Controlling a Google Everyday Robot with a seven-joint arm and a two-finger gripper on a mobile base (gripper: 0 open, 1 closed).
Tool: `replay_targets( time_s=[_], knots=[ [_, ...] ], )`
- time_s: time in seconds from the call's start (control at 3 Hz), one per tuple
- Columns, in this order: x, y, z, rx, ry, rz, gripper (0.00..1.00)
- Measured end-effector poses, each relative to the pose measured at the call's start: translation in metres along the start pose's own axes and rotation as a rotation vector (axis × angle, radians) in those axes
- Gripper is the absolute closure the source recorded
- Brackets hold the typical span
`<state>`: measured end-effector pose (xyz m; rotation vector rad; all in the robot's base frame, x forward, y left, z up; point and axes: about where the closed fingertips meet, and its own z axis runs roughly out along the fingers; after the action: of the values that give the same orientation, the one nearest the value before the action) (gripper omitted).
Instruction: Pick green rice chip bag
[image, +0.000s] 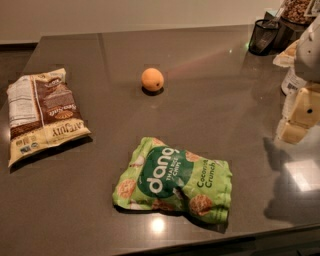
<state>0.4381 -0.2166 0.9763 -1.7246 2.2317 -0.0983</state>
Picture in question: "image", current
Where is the brown and cream snack bag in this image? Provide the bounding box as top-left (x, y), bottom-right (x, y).
top-left (7, 68), bottom-right (90, 167)

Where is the green rice chip bag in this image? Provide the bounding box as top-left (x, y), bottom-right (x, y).
top-left (113, 137), bottom-right (232, 224)

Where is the cream snack packet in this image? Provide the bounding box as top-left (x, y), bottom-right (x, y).
top-left (273, 40), bottom-right (298, 67)

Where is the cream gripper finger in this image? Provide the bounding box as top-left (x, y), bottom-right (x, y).
top-left (276, 119), bottom-right (308, 144)

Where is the orange fruit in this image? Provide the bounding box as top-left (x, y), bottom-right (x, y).
top-left (141, 68), bottom-right (164, 92)

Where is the black mesh cup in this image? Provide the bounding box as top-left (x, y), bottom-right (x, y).
top-left (248, 19), bottom-right (280, 56)

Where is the white labelled bottle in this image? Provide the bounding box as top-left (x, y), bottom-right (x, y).
top-left (281, 67), bottom-right (306, 95)

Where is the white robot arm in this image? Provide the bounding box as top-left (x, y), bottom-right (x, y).
top-left (273, 16), bottom-right (320, 144)

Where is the jar of nuts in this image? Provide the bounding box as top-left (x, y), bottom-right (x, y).
top-left (282, 0), bottom-right (320, 25)

